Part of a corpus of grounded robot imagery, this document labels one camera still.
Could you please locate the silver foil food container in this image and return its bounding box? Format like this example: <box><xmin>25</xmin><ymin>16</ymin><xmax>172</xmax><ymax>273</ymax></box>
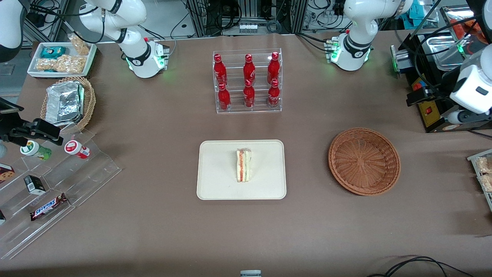
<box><xmin>45</xmin><ymin>81</ymin><xmax>85</xmax><ymax>127</ymax></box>

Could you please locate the orange fried food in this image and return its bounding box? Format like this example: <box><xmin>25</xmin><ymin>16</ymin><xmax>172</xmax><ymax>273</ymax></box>
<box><xmin>457</xmin><ymin>18</ymin><xmax>482</xmax><ymax>33</ymax></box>

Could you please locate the teal snack packet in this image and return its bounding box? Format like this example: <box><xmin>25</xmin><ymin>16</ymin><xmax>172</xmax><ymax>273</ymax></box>
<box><xmin>40</xmin><ymin>46</ymin><xmax>67</xmax><ymax>59</ymax></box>

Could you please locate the white wire tray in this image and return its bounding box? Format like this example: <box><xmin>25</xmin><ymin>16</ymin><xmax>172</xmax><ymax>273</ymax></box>
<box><xmin>467</xmin><ymin>149</ymin><xmax>492</xmax><ymax>213</ymax></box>

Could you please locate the brown cookie box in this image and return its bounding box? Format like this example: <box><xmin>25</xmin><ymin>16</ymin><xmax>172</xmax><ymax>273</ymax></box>
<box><xmin>0</xmin><ymin>163</ymin><xmax>16</xmax><ymax>185</ymax></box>

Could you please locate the black floor cable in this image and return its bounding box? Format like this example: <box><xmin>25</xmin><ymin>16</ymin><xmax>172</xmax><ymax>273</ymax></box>
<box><xmin>367</xmin><ymin>255</ymin><xmax>474</xmax><ymax>277</ymax></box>

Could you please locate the white rectangular snack tray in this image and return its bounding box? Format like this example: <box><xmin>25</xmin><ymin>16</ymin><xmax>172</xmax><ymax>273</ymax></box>
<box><xmin>27</xmin><ymin>42</ymin><xmax>98</xmax><ymax>80</ymax></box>

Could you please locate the snickers chocolate bar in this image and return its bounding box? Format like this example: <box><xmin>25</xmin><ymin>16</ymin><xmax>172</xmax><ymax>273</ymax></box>
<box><xmin>30</xmin><ymin>193</ymin><xmax>69</xmax><ymax>222</ymax></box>

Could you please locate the silver cylinder with green light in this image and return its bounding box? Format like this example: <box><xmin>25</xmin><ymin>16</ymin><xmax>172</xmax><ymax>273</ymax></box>
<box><xmin>390</xmin><ymin>44</ymin><xmax>412</xmax><ymax>76</ymax></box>

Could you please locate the tan oval wicker basket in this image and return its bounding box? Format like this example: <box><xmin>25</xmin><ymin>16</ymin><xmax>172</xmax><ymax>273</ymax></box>
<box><xmin>40</xmin><ymin>76</ymin><xmax>96</xmax><ymax>133</ymax></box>

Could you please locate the small black carton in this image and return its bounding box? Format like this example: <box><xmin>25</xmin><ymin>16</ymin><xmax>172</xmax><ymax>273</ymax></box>
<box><xmin>23</xmin><ymin>175</ymin><xmax>47</xmax><ymax>195</ymax></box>

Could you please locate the cream plastic serving tray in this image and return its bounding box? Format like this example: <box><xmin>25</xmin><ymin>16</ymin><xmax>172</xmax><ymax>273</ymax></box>
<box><xmin>196</xmin><ymin>139</ymin><xmax>287</xmax><ymax>201</ymax></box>

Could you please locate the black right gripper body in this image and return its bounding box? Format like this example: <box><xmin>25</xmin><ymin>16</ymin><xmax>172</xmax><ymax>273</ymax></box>
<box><xmin>0</xmin><ymin>98</ymin><xmax>23</xmax><ymax>144</ymax></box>

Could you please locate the small clear peanut bag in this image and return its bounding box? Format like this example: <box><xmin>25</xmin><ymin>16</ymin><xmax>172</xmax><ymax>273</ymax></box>
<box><xmin>68</xmin><ymin>33</ymin><xmax>91</xmax><ymax>56</ymax></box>

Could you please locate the red cola bottle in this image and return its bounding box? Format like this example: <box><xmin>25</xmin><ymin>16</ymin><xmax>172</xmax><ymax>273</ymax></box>
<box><xmin>268</xmin><ymin>79</ymin><xmax>281</xmax><ymax>108</ymax></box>
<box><xmin>243</xmin><ymin>79</ymin><xmax>256</xmax><ymax>108</ymax></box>
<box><xmin>218</xmin><ymin>83</ymin><xmax>231</xmax><ymax>112</ymax></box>
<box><xmin>267</xmin><ymin>52</ymin><xmax>281</xmax><ymax>84</ymax></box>
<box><xmin>243</xmin><ymin>54</ymin><xmax>256</xmax><ymax>85</ymax></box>
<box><xmin>213</xmin><ymin>54</ymin><xmax>228</xmax><ymax>87</ymax></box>

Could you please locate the brown round wicker basket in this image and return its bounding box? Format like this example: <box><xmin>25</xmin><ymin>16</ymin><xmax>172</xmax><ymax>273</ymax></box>
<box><xmin>328</xmin><ymin>127</ymin><xmax>401</xmax><ymax>197</ymax></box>

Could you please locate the aluminium frame post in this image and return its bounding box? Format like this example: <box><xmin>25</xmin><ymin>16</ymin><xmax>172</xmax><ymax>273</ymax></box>
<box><xmin>186</xmin><ymin>0</ymin><xmax>205</xmax><ymax>38</ymax></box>
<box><xmin>291</xmin><ymin>0</ymin><xmax>309</xmax><ymax>35</ymax></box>

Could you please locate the clear acrylic bottle rack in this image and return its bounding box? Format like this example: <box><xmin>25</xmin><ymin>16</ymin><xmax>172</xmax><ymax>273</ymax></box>
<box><xmin>213</xmin><ymin>48</ymin><xmax>283</xmax><ymax>114</ymax></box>

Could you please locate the triangle sandwich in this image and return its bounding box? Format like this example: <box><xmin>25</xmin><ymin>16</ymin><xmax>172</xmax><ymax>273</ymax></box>
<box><xmin>236</xmin><ymin>149</ymin><xmax>253</xmax><ymax>183</ymax></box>

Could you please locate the long clear peanut bag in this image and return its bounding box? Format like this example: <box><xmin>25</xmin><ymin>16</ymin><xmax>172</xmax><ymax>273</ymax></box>
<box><xmin>36</xmin><ymin>55</ymin><xmax>86</xmax><ymax>74</ymax></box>

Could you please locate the clear acrylic stepped display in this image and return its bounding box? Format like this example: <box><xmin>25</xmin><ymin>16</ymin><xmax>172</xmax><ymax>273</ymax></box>
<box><xmin>0</xmin><ymin>128</ymin><xmax>122</xmax><ymax>260</ymax></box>

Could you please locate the teal box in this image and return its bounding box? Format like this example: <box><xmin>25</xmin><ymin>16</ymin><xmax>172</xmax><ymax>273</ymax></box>
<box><xmin>408</xmin><ymin>0</ymin><xmax>425</xmax><ymax>20</ymax></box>

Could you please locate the black glass warmer cabinet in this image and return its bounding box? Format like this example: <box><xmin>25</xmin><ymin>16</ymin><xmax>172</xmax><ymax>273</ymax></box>
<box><xmin>398</xmin><ymin>6</ymin><xmax>492</xmax><ymax>133</ymax></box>

